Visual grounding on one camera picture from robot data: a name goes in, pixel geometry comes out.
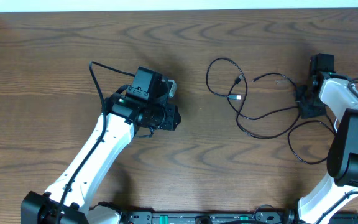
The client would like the black multi-head usb cable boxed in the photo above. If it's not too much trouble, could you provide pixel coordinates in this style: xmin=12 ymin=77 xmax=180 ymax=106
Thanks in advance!
xmin=205 ymin=57 xmax=301 ymax=139

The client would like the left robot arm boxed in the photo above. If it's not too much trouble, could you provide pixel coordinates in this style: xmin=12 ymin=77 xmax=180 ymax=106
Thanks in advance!
xmin=21 ymin=67 xmax=181 ymax=223

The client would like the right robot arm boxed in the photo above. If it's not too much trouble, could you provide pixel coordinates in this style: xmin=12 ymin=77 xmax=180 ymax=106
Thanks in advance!
xmin=287 ymin=54 xmax=358 ymax=223

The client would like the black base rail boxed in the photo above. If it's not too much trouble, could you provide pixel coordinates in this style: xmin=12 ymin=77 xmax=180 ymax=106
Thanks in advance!
xmin=116 ymin=211 xmax=358 ymax=224

